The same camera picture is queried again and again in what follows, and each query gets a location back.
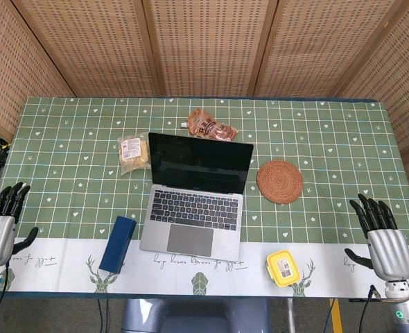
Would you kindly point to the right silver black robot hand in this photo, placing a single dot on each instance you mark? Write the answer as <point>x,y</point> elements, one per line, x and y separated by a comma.
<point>388,248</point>

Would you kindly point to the silver laptop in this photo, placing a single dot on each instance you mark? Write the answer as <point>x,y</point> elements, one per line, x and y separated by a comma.
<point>199,197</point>

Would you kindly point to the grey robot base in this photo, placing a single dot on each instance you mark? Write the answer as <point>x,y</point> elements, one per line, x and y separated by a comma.
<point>197,315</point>

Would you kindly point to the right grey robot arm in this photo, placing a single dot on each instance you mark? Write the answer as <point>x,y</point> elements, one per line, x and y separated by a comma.
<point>403,301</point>

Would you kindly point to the yellow lidded food container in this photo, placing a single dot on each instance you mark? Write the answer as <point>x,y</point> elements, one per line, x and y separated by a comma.
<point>283,268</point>

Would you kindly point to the blue rectangular box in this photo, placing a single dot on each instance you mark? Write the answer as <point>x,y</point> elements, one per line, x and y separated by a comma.
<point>118,244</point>

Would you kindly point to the round woven rattan coaster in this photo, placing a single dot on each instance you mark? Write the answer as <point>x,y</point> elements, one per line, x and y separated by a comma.
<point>280,181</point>

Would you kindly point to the clear bag of yellow snacks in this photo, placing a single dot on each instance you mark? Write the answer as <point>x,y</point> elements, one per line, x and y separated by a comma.
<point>134,152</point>

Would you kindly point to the green checked tablecloth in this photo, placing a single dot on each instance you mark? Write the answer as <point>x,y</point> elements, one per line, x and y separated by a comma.
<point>204,194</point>

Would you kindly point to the orange sauce pouch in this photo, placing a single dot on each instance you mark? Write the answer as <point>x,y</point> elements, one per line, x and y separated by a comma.
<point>209,125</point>

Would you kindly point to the bamboo folding screen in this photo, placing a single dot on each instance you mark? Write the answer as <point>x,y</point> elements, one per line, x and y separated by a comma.
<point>204,48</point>

